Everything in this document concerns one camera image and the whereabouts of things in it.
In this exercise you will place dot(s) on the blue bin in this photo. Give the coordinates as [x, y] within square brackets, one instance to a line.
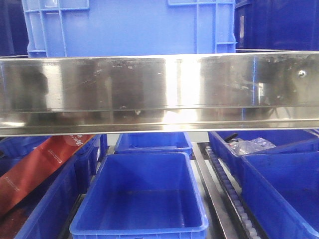
[154, 142]
[44, 212]
[142, 196]
[286, 141]
[282, 192]

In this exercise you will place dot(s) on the clear plastic bag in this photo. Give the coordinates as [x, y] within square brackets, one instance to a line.
[243, 147]

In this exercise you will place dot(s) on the large light blue crate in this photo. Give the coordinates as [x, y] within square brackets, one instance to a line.
[72, 28]

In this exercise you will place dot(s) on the white roller conveyor track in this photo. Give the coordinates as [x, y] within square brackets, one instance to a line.
[232, 198]

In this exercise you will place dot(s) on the red cardboard box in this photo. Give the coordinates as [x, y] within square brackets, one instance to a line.
[36, 167]

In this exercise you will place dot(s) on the dark blue crate upper right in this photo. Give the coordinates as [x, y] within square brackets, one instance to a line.
[277, 24]

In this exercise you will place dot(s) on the dark blue crate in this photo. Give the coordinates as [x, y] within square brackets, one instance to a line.
[277, 24]
[13, 32]

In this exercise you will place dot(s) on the dark blue crate upper left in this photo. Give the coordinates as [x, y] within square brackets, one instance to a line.
[13, 32]

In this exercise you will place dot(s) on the dark metal divider rail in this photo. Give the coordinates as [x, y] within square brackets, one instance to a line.
[221, 225]

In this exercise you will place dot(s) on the stainless steel shelf rail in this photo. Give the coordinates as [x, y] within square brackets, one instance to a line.
[197, 92]

